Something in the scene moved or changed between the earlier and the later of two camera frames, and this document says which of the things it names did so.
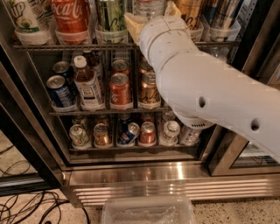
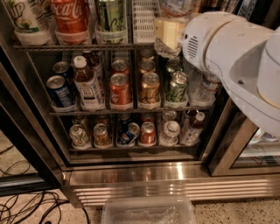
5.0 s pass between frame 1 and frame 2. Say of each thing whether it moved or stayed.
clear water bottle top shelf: moved
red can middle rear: stayed
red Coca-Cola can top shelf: stayed
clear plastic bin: stayed
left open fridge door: stayed
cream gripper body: moved
